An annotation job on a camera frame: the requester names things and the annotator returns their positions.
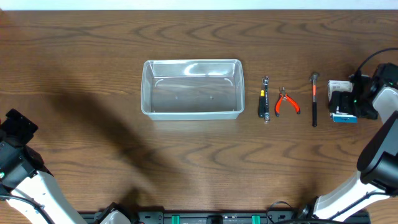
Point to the white blue tool box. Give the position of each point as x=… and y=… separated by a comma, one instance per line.
x=337, y=116

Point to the small hammer black handle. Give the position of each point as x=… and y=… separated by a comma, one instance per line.
x=313, y=78

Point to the yellow black screwdriver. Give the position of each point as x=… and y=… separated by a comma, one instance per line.
x=262, y=102

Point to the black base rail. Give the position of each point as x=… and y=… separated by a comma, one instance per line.
x=157, y=215

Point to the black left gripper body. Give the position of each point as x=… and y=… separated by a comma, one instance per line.
x=15, y=135

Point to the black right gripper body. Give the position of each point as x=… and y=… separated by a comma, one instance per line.
x=358, y=105

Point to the clear plastic container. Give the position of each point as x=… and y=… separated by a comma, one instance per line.
x=202, y=89

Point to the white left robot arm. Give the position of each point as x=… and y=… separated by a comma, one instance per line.
x=26, y=184

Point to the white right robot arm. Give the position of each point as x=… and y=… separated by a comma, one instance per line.
x=376, y=175

